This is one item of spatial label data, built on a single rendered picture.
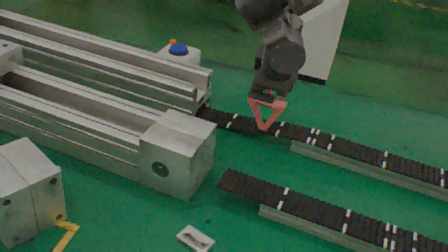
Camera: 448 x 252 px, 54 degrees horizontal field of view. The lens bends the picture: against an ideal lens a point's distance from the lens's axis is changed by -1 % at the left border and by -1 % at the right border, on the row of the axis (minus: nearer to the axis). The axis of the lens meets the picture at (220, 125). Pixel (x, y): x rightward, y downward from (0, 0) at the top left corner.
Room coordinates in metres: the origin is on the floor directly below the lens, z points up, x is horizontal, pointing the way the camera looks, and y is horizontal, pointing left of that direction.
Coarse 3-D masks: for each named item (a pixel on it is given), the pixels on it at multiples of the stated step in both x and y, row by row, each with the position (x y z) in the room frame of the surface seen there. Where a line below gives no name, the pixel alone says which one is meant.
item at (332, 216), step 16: (224, 176) 0.54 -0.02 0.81; (240, 176) 0.55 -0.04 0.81; (240, 192) 0.51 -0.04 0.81; (256, 192) 0.51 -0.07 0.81; (272, 192) 0.52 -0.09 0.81; (288, 192) 0.53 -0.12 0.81; (288, 208) 0.49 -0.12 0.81; (304, 208) 0.49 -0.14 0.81; (320, 208) 0.50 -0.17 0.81; (336, 208) 0.50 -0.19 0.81; (320, 224) 0.47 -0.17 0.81; (336, 224) 0.47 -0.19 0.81; (352, 224) 0.47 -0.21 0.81; (368, 224) 0.47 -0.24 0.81; (384, 224) 0.48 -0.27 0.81; (368, 240) 0.44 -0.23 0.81; (384, 240) 0.45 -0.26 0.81; (400, 240) 0.45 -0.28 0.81; (416, 240) 0.45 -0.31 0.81; (432, 240) 0.46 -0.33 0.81
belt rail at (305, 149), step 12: (300, 144) 0.68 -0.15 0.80; (312, 156) 0.67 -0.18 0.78; (324, 156) 0.66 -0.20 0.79; (336, 156) 0.65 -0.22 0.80; (348, 168) 0.64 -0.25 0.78; (360, 168) 0.64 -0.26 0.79; (372, 168) 0.63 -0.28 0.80; (384, 180) 0.62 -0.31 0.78; (396, 180) 0.62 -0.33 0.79; (408, 180) 0.61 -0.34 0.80; (420, 192) 0.60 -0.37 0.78; (432, 192) 0.60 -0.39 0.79; (444, 192) 0.59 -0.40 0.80
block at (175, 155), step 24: (168, 120) 0.60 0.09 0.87; (192, 120) 0.60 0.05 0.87; (144, 144) 0.53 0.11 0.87; (168, 144) 0.53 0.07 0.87; (192, 144) 0.54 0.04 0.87; (144, 168) 0.53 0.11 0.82; (168, 168) 0.52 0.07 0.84; (192, 168) 0.52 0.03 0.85; (168, 192) 0.52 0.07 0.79; (192, 192) 0.53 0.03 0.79
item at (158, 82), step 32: (0, 32) 0.87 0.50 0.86; (32, 32) 0.93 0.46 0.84; (64, 32) 0.90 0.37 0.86; (32, 64) 0.84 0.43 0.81; (64, 64) 0.81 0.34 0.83; (96, 64) 0.79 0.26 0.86; (128, 64) 0.79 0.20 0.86; (160, 64) 0.82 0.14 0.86; (192, 64) 0.82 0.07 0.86; (128, 96) 0.76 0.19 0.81; (160, 96) 0.74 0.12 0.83; (192, 96) 0.73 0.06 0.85
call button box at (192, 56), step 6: (168, 48) 0.94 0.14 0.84; (192, 48) 0.95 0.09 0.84; (162, 54) 0.90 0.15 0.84; (168, 54) 0.91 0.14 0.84; (174, 54) 0.90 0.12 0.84; (180, 54) 0.91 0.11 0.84; (186, 54) 0.91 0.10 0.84; (192, 54) 0.92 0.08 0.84; (198, 54) 0.94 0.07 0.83; (180, 60) 0.88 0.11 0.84; (186, 60) 0.89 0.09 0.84; (192, 60) 0.91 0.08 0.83; (198, 60) 0.94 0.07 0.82
